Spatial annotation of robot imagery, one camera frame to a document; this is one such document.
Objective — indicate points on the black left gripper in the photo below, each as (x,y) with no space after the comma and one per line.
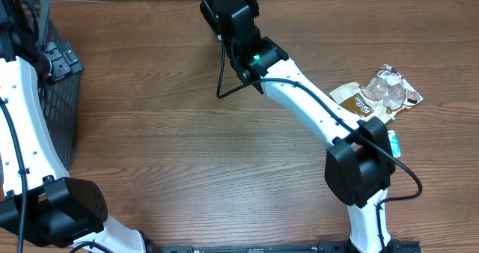
(66,58)

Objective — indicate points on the brown clear snack bag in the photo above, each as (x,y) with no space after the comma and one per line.
(386,94)

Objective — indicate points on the small teal white pack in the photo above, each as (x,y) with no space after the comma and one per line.
(394,143)

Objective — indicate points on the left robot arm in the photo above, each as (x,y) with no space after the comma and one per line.
(43,205)

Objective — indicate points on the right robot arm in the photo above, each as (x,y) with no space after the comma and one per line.
(359,162)

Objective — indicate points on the grey plastic mesh basket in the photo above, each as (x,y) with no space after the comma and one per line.
(59,102)

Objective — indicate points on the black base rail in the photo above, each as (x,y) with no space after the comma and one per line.
(395,246)

